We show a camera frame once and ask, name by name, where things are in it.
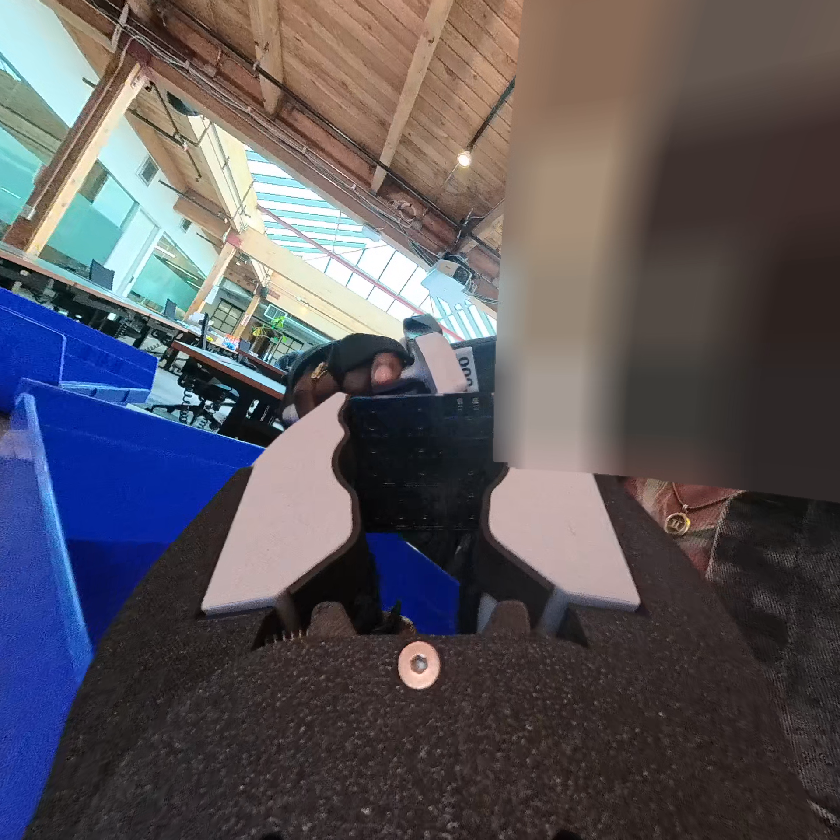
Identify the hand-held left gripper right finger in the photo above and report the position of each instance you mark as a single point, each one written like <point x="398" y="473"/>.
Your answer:
<point x="558" y="531"/>

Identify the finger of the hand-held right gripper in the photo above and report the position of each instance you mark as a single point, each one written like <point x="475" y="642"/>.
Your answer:
<point x="441" y="364"/>

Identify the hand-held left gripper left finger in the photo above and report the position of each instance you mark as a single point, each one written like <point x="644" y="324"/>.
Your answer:
<point x="289" y="512"/>

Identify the black toy brick plate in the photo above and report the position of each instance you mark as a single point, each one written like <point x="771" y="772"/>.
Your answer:
<point x="420" y="459"/>

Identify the large blue storage bin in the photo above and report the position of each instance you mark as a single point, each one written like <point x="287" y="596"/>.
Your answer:
<point x="131" y="472"/>

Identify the person's right hand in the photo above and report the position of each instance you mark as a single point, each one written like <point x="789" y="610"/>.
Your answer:
<point x="354" y="367"/>

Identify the white ceiling projector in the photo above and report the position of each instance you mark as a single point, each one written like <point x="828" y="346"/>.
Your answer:
<point x="449" y="275"/>

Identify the person's striped shirt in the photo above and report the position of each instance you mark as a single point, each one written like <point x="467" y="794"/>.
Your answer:
<point x="695" y="525"/>

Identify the wooden office table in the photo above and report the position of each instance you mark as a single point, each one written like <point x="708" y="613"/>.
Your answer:
<point x="236" y="377"/>

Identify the black office chair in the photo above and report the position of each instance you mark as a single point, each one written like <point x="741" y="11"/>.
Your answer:
<point x="197" y="397"/>

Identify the green plant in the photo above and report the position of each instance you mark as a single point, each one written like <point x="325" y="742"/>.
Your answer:
<point x="275" y="325"/>

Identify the ceiling spot lamp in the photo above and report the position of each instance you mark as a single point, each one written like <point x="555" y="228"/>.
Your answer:
<point x="464" y="157"/>

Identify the person's dark denim jacket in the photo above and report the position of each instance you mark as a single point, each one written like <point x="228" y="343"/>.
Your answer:
<point x="781" y="623"/>

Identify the long wooden table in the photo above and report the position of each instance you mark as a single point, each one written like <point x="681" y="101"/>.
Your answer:
<point x="79" y="289"/>

